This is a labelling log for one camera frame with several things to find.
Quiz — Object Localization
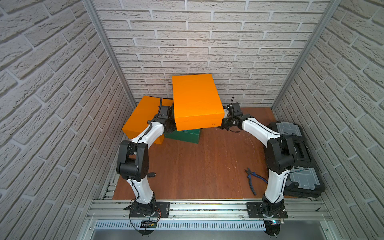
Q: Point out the orange shoebox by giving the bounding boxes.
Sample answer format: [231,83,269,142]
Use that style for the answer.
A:
[172,74,225,131]
[121,96,174,146]

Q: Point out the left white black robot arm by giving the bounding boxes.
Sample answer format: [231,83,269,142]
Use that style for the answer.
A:
[116,105,176,217]

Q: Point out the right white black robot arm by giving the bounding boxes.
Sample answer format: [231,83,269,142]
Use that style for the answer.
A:
[221,103,296,217]

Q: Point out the green shoebox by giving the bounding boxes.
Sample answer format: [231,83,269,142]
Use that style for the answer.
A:
[165,129,201,144]

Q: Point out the black grey toolbox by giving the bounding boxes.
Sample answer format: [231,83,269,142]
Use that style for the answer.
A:
[268,122,325,198]

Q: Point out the left corner aluminium profile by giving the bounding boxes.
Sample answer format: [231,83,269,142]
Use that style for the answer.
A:
[83,0,137,109]

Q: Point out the corner aluminium profile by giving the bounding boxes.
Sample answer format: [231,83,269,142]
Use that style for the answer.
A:
[83,0,137,109]
[271,0,342,111]

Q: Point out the right corner aluminium profile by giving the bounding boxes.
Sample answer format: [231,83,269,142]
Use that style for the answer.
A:
[271,0,342,111]

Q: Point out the blue handled pliers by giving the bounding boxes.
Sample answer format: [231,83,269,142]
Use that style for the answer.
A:
[244,167,268,196]

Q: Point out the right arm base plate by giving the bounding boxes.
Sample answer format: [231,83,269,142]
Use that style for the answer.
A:
[246,200,288,219]

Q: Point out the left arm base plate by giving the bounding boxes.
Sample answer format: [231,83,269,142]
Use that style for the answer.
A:
[128,201,171,219]

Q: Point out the aluminium front rail frame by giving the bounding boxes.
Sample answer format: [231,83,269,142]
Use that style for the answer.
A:
[77,199,342,240]

